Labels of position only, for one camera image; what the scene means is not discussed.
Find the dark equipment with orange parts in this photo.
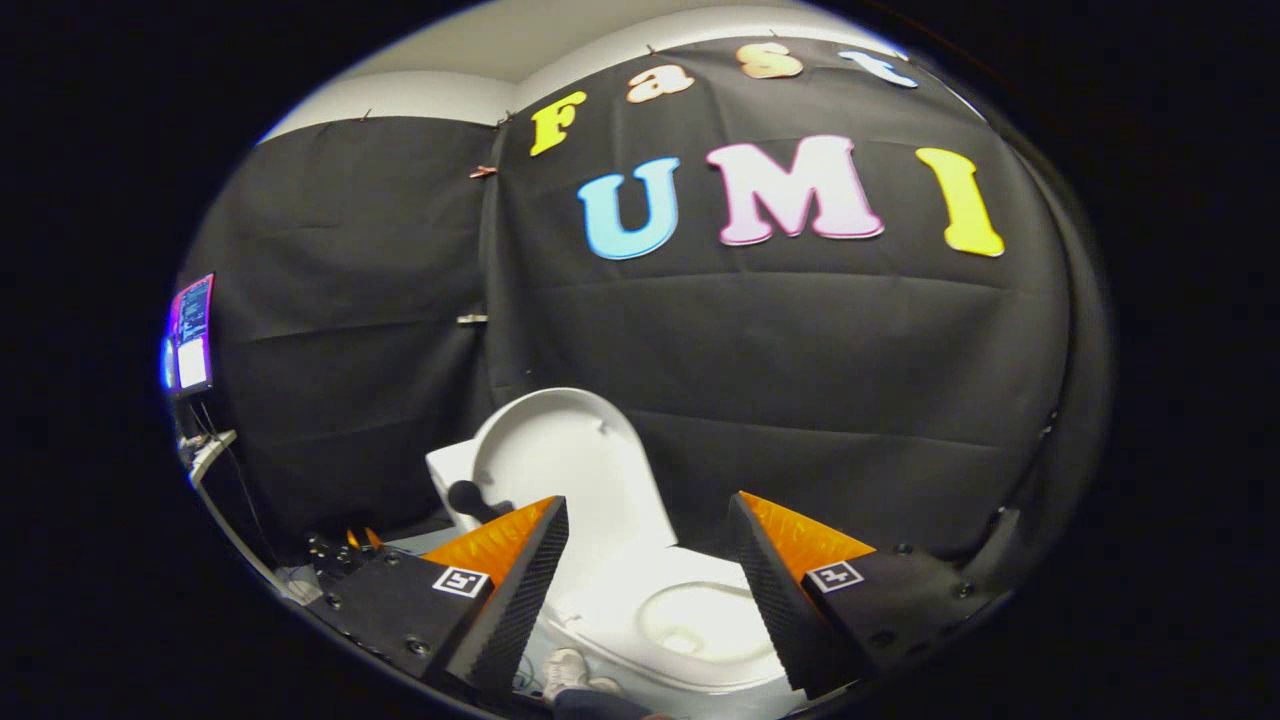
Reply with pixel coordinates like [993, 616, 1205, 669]
[303, 527, 398, 583]

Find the person's white shoe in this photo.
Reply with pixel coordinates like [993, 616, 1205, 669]
[540, 648, 593, 703]

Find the white toilet lid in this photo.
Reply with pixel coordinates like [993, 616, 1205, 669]
[470, 388, 681, 601]

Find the white toilet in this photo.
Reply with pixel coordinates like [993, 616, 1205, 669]
[425, 440, 806, 701]

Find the black backdrop cloth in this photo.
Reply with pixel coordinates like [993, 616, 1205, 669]
[175, 38, 1111, 571]

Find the computer monitor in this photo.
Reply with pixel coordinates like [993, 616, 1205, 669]
[163, 273, 217, 401]

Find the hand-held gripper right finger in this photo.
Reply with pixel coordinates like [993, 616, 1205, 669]
[727, 490, 1011, 701]

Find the person's dark trouser leg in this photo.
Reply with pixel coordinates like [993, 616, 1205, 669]
[553, 688, 663, 720]

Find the white toilet seat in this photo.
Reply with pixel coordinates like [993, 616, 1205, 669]
[543, 546, 803, 693]

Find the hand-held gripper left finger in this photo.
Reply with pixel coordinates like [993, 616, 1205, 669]
[305, 495, 571, 713]

